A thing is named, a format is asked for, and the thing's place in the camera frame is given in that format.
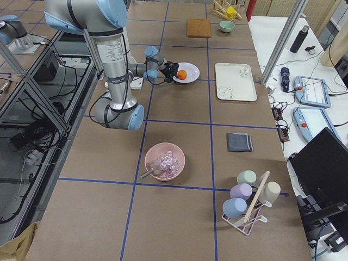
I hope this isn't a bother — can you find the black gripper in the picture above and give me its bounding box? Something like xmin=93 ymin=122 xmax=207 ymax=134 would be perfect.
xmin=161 ymin=61 xmax=179 ymax=83

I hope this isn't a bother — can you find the orange fruit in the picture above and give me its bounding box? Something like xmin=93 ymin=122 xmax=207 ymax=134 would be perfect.
xmin=177 ymin=70 xmax=187 ymax=80

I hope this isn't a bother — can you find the white plate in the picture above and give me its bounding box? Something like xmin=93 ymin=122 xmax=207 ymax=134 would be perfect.
xmin=178 ymin=62 xmax=200 ymax=83

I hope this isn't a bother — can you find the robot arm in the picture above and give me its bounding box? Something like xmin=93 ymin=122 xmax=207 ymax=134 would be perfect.
xmin=45 ymin=1 xmax=179 ymax=131

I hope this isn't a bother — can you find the wooden tray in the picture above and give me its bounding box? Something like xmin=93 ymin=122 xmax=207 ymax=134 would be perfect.
xmin=186 ymin=19 xmax=212 ymax=39

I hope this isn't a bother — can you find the cream bear tray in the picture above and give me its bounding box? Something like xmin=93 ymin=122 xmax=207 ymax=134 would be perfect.
xmin=215 ymin=63 xmax=257 ymax=102

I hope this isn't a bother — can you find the green bowl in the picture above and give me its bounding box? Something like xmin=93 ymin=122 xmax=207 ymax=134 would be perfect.
xmin=219 ymin=20 xmax=235 ymax=33

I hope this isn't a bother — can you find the pink bowl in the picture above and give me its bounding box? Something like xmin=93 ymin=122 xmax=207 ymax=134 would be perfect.
xmin=144 ymin=142 xmax=185 ymax=182

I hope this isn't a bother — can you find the metal scoop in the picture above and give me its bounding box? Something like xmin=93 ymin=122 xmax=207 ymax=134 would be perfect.
xmin=140 ymin=159 xmax=165 ymax=178

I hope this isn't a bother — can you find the wooden mug rack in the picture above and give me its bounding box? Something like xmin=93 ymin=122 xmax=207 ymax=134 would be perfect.
xmin=213 ymin=0 xmax=243 ymax=22

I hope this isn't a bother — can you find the folded grey cloth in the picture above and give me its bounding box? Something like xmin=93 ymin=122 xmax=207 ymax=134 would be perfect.
xmin=226 ymin=133 xmax=253 ymax=152

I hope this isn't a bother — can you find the yellow mug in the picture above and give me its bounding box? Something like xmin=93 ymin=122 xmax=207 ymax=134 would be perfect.
xmin=226 ymin=7 xmax=238 ymax=19

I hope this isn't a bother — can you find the small metal cup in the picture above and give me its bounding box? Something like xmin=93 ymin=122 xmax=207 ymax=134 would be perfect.
xmin=266 ymin=85 xmax=276 ymax=95

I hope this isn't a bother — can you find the red cylinder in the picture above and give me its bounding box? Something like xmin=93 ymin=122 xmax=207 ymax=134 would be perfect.
xmin=246 ymin=0 xmax=257 ymax=22

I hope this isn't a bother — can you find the folded dark umbrella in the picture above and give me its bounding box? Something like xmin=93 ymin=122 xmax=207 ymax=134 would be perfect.
xmin=281 ymin=67 xmax=290 ymax=92

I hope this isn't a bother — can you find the green cup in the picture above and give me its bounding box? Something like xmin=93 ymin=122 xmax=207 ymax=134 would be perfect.
xmin=237 ymin=170 xmax=257 ymax=186

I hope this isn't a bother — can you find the black water bottle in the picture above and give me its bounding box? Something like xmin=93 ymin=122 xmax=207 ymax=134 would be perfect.
xmin=290 ymin=26 xmax=310 ymax=53

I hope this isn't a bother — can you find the purple cup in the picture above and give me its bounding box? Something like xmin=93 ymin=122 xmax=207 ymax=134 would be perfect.
xmin=230 ymin=183 xmax=252 ymax=201

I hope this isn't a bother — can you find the far teach pendant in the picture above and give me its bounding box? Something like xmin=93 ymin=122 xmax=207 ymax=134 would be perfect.
xmin=294 ymin=76 xmax=331 ymax=108

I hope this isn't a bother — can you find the teach pendant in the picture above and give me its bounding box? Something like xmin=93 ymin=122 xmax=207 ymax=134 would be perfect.
xmin=293 ymin=107 xmax=341 ymax=142
xmin=294 ymin=76 xmax=331 ymax=108

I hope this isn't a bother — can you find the blue cup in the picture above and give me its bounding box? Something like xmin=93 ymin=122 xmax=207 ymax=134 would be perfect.
xmin=222 ymin=198 xmax=247 ymax=218

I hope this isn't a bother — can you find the near teach pendant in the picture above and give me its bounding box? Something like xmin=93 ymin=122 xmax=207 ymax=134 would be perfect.
xmin=293 ymin=107 xmax=341 ymax=142

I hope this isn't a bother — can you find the beige cup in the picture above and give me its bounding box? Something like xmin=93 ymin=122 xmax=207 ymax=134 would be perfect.
xmin=264 ymin=182 xmax=281 ymax=203

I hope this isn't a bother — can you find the white cup rack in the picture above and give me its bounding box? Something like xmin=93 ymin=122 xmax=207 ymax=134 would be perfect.
xmin=222 ymin=171 xmax=272 ymax=235

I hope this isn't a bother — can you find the black laptop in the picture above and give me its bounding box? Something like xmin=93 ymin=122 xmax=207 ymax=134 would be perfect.
xmin=289 ymin=127 xmax=347 ymax=240

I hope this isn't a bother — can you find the aluminium frame post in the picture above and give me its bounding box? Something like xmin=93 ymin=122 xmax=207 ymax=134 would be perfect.
xmin=260 ymin=0 xmax=309 ymax=85

